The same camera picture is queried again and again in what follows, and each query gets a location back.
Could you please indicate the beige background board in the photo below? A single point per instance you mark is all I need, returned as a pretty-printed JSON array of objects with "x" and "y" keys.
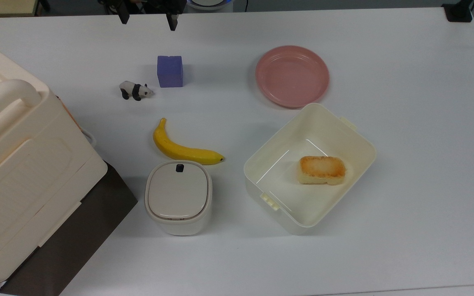
[{"x": 2, "y": 7}]

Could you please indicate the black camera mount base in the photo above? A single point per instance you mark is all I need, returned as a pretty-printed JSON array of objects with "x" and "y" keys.
[{"x": 458, "y": 12}]

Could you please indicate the small beige lidded bin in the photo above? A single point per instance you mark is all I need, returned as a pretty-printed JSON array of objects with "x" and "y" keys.
[{"x": 178, "y": 197}]

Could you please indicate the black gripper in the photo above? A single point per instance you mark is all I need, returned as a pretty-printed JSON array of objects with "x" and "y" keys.
[{"x": 154, "y": 5}]

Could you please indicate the panda figurine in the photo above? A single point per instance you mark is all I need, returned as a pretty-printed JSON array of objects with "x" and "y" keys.
[{"x": 135, "y": 90}]

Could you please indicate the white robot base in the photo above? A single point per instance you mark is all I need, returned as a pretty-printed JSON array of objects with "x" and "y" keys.
[{"x": 209, "y": 4}]

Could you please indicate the toy toasted bread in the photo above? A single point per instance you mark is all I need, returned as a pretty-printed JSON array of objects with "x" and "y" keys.
[{"x": 322, "y": 169}]

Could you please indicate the pink plastic plate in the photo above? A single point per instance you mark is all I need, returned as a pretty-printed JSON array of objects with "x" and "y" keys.
[{"x": 292, "y": 76}]

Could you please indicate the purple foam cube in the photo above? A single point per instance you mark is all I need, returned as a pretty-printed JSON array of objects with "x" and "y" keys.
[{"x": 170, "y": 72}]

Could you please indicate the cream open plastic box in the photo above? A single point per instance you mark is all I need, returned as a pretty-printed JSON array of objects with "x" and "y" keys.
[{"x": 323, "y": 201}]

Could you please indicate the yellow toy banana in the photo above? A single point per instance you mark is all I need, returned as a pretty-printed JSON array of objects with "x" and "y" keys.
[{"x": 179, "y": 152}]

